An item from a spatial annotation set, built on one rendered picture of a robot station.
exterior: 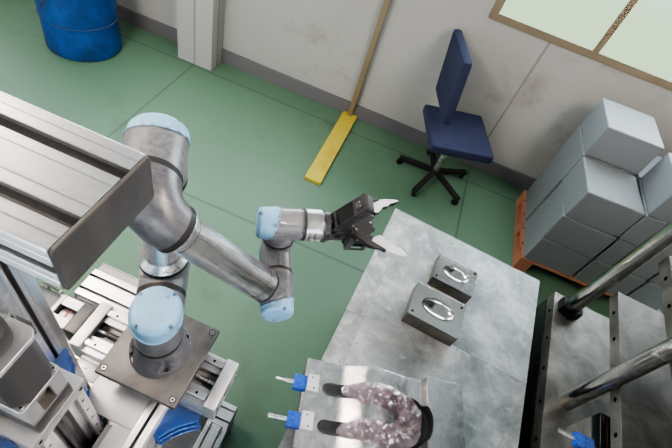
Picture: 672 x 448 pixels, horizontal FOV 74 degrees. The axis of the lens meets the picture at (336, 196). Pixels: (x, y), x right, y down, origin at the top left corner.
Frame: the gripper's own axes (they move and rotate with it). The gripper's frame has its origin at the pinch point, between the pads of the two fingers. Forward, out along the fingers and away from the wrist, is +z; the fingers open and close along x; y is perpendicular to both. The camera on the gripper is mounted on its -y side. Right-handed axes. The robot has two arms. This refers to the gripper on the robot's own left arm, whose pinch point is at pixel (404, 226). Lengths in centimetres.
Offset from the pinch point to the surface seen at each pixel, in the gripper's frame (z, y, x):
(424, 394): 23, 53, 30
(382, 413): 8, 52, 35
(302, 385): -16, 56, 26
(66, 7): -155, 136, -233
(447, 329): 38, 58, 8
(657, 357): 80, 18, 28
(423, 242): 43, 71, -33
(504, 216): 163, 161, -106
